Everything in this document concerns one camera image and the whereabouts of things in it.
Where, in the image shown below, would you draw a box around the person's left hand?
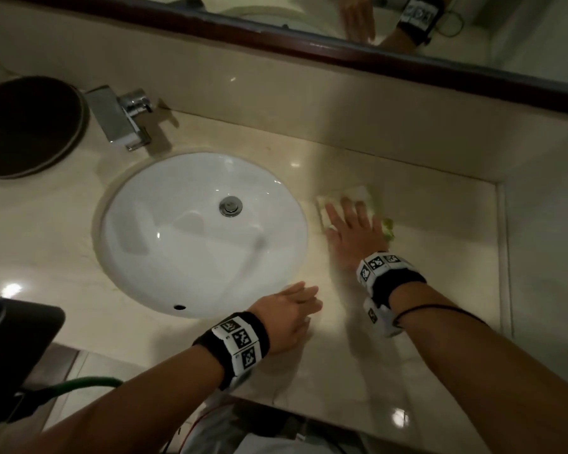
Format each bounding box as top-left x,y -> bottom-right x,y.
248,281 -> 324,356

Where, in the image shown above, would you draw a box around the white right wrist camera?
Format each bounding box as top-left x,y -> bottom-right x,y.
362,296 -> 403,339

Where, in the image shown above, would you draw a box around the dark wooden framed mirror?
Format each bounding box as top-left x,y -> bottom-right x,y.
0,0 -> 568,119

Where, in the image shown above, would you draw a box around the person's grey trousers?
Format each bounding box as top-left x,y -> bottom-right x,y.
179,404 -> 360,454

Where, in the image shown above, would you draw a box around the white green-edged cleaning cloth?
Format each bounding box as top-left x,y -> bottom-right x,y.
316,185 -> 396,242

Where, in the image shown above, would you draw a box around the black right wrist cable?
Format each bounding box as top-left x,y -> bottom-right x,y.
393,303 -> 488,329

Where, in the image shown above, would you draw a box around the person's right hand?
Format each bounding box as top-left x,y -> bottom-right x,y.
324,197 -> 390,272

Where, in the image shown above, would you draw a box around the black left wristband with markers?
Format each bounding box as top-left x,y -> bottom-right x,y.
192,310 -> 271,392

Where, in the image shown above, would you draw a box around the chrome faucet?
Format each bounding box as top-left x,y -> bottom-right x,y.
85,84 -> 155,153

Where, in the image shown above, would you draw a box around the black wristband with markers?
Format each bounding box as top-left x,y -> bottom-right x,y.
192,310 -> 271,392
356,252 -> 428,310

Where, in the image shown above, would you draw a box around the dark round tray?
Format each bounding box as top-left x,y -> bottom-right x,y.
0,75 -> 90,180

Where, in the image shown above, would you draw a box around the white oval sink basin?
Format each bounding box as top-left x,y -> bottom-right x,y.
97,151 -> 309,320

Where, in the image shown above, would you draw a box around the person's left forearm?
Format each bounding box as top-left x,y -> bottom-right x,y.
9,344 -> 226,454

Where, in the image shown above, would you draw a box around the chrome sink drain stopper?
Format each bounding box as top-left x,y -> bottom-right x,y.
218,195 -> 244,218

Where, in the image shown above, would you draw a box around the black device box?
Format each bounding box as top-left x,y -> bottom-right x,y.
0,296 -> 66,424

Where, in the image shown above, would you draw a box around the person's right forearm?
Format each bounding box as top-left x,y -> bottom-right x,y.
390,281 -> 568,454

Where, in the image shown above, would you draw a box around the black right wristband with markers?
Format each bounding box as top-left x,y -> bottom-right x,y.
356,252 -> 428,310

